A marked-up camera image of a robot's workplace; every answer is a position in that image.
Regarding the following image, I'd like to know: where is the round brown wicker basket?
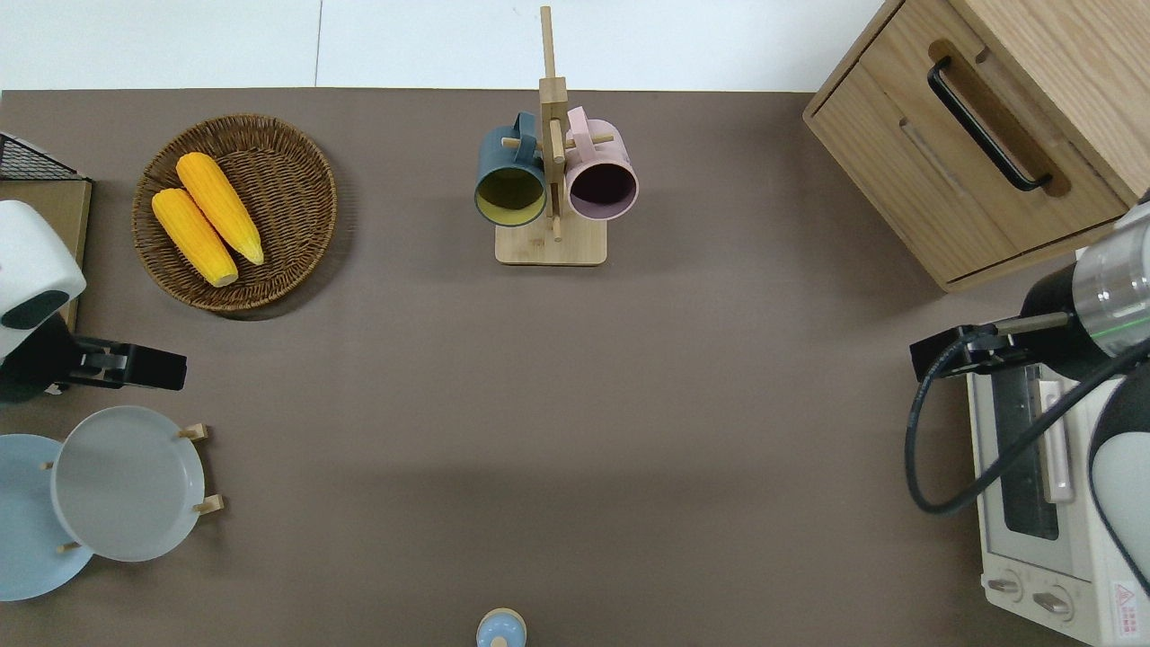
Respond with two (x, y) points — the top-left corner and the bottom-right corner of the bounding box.
(132, 113), (339, 313)

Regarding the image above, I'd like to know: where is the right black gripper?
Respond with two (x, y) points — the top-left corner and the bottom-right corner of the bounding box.
(909, 311), (1075, 384)

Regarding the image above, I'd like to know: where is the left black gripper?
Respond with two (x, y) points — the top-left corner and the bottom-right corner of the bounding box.
(56, 334), (188, 393)

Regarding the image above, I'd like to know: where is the white toaster oven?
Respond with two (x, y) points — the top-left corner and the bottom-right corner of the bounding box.
(966, 364), (1150, 647)

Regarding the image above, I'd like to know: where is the dark teal mug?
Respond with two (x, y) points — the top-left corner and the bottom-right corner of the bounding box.
(474, 111), (548, 227)

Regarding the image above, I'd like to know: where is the low wooden plate rack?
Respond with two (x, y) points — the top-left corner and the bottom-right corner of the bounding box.
(40, 422), (226, 554)

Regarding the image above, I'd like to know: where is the black wire lined basket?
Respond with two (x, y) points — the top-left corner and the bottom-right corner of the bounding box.
(0, 132), (91, 184)

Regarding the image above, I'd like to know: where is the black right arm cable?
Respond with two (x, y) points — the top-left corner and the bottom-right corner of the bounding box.
(905, 331), (1150, 516)

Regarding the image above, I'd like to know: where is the gray plate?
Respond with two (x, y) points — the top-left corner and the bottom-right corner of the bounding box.
(50, 405), (206, 563)

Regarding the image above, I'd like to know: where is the yellow corn cob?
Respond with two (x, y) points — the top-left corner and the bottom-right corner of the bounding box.
(151, 187), (240, 288)
(176, 152), (266, 267)

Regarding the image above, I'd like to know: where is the wooden drawer cabinet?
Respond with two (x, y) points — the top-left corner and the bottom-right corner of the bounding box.
(802, 0), (1150, 293)

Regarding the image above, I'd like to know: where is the pink mug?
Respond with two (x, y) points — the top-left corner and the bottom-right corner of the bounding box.
(564, 106), (640, 222)

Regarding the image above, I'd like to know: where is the light blue plate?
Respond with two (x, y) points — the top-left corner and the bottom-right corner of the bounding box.
(0, 434), (95, 601)

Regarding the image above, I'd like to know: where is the black cabinet handle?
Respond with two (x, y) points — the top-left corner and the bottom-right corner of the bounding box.
(927, 57), (1054, 192)

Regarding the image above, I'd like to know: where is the wooden mug tree stand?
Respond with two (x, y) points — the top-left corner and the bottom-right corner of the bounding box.
(495, 5), (617, 267)

